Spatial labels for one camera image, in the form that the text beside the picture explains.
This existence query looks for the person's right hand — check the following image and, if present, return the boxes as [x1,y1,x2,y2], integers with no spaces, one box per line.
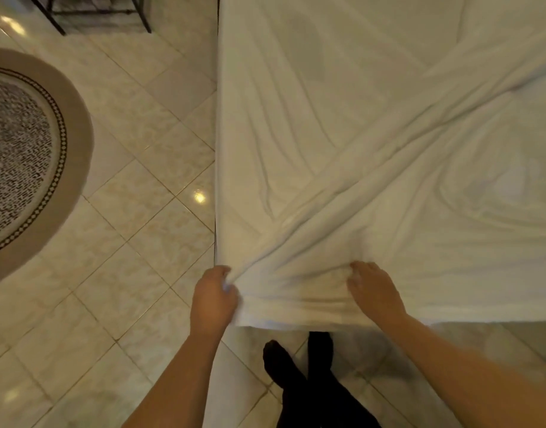
[346,261,408,324]

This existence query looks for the person's left hand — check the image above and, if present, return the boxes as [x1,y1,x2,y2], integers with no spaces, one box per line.
[189,265,240,339]

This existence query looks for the white bed sheet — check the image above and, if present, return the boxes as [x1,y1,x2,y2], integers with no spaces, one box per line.
[214,0,546,329]

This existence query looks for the person's left forearm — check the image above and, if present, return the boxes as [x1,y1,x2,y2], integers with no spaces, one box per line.
[121,333,224,428]

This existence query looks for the person's right forearm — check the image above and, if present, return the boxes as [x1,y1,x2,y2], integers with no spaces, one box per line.
[386,313,546,428]

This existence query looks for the person's black trouser legs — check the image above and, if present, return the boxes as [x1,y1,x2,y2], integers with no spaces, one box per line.
[262,331,383,428]

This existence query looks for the round patterned rug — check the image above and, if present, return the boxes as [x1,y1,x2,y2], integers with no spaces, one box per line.
[0,47,95,288]

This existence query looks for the black metal rack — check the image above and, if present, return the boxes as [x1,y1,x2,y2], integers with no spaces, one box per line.
[28,0,152,36]

